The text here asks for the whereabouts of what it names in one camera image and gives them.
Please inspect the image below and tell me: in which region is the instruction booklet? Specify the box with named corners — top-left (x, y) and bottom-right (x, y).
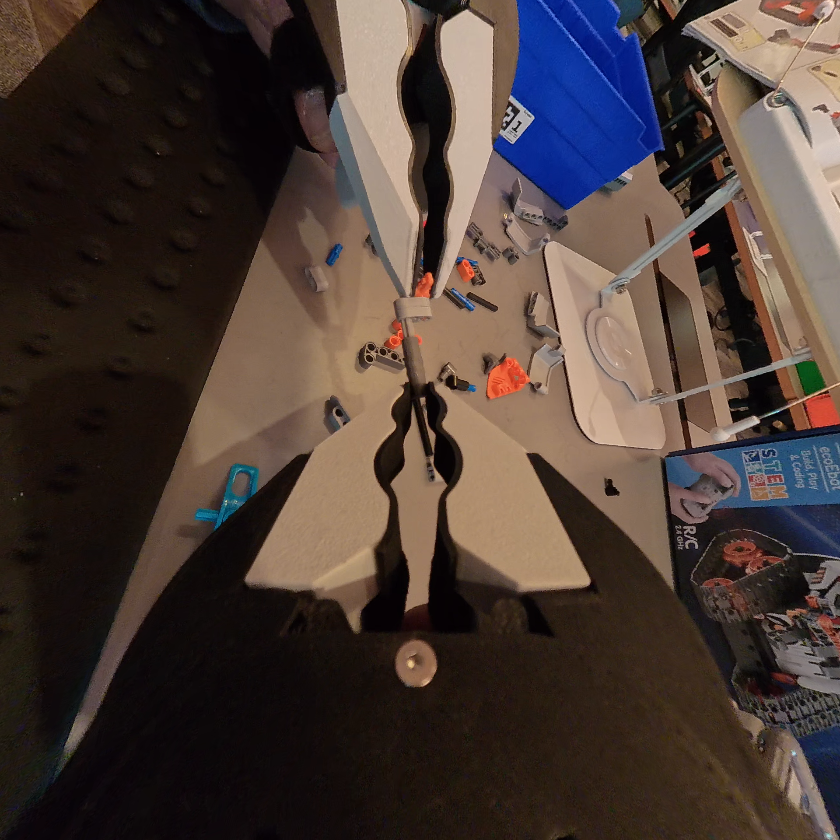
top-left (682, 0), bottom-right (840, 145)

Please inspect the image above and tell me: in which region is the long black axle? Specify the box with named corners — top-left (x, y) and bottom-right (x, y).
top-left (411, 392), bottom-right (438, 484)

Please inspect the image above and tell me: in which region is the white book stand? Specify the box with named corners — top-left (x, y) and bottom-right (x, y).
top-left (543, 62), bottom-right (840, 460)

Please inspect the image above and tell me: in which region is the dark grey L-shaped beam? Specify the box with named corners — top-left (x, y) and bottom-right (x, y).
top-left (357, 341), bottom-right (408, 374)

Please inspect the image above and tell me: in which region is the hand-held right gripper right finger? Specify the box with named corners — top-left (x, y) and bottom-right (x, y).
top-left (427, 382), bottom-right (593, 632)

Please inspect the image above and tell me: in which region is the light grey panel with holes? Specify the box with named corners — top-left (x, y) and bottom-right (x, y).
top-left (511, 178), bottom-right (546, 221)

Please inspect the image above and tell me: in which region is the teal plastic piece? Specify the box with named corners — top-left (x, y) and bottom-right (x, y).
top-left (195, 462), bottom-right (260, 526)

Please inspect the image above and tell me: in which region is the light grey curved panel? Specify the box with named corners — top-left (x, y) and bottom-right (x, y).
top-left (530, 343), bottom-right (567, 395)
top-left (502, 213), bottom-right (552, 256)

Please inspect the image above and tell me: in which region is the blue storage bin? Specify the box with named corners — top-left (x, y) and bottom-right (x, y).
top-left (492, 0), bottom-right (664, 211)

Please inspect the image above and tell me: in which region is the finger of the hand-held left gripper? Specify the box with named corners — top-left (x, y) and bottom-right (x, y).
top-left (328, 0), bottom-right (424, 299)
top-left (420, 16), bottom-right (497, 301)

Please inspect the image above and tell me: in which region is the orange flat panel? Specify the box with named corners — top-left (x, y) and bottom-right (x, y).
top-left (487, 356), bottom-right (530, 400)

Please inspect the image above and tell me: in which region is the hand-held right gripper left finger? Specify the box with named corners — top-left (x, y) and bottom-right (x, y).
top-left (244, 382), bottom-right (413, 632)

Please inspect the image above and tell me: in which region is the person's left hand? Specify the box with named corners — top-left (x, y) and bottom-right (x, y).
top-left (249, 0), bottom-right (341, 158)

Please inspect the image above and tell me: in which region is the printed toy box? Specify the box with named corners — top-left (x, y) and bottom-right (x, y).
top-left (664, 427), bottom-right (840, 840)

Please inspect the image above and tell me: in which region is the black dimpled pad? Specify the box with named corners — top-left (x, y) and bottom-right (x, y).
top-left (0, 0), bottom-right (312, 815)

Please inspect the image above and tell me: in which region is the light grey boxy panel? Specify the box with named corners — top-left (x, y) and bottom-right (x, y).
top-left (525, 292), bottom-right (563, 340)

